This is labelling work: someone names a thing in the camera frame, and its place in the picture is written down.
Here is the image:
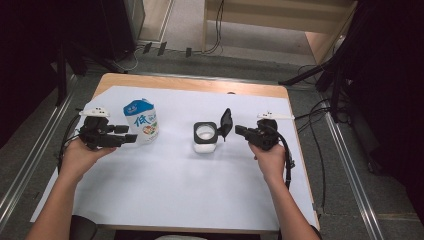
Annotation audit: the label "person's right hand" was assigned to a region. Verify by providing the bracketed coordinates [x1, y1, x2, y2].
[249, 142, 287, 186]

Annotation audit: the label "black metal stand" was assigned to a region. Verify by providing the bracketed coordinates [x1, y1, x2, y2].
[49, 39, 128, 108]

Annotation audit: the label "black floor cables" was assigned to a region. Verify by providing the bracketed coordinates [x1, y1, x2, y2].
[293, 64, 334, 214]

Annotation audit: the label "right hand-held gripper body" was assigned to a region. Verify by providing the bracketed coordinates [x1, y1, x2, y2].
[248, 111, 296, 152]

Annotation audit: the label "white floor cable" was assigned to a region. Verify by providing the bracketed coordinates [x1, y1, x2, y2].
[111, 46, 144, 73]

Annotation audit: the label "left hand-held gripper black cable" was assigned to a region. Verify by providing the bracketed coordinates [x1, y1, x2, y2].
[57, 113, 84, 174]

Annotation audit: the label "white and blue salt bag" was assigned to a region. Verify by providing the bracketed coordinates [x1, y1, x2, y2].
[123, 98, 160, 145]

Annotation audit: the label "hand-held gripper black cable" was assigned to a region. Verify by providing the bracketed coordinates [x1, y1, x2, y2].
[266, 123, 296, 191]
[57, 113, 84, 174]

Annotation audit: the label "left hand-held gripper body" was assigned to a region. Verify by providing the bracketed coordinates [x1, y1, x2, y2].
[78, 106, 122, 150]

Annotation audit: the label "person's left hand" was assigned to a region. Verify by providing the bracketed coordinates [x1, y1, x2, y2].
[59, 138, 118, 183]

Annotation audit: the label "black hanging cable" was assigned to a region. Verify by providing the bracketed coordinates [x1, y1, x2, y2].
[203, 0, 225, 55]

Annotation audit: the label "metal floor rail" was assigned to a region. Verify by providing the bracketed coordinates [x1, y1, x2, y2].
[0, 74, 78, 231]
[319, 93, 384, 240]

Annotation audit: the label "black tripod stand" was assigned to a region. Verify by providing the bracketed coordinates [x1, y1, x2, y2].
[278, 49, 354, 123]

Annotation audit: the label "clear jar with black lid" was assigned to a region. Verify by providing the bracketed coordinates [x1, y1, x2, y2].
[193, 107, 234, 154]

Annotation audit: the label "light wooden shelf unit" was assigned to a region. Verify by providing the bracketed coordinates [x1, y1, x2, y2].
[201, 0, 359, 64]

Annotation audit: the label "right hand-held gripper black cable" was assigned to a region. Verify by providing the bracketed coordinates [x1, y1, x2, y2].
[266, 123, 296, 191]

